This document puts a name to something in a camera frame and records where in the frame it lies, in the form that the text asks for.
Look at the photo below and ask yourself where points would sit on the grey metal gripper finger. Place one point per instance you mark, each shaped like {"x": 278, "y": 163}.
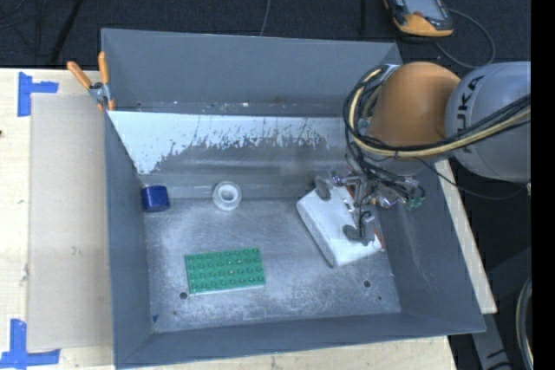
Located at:
{"x": 354, "y": 233}
{"x": 321, "y": 188}

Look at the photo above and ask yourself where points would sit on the pale flat board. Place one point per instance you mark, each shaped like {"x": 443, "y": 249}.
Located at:
{"x": 65, "y": 208}

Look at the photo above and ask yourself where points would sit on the white flat box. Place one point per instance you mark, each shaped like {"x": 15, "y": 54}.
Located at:
{"x": 334, "y": 225}

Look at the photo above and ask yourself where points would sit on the blue cylinder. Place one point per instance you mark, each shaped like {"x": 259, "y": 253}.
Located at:
{"x": 154, "y": 198}

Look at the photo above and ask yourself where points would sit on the grey metal bin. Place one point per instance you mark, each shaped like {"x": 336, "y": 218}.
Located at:
{"x": 277, "y": 307}

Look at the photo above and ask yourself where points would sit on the green studded flat block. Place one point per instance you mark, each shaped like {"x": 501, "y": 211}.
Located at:
{"x": 224, "y": 271}

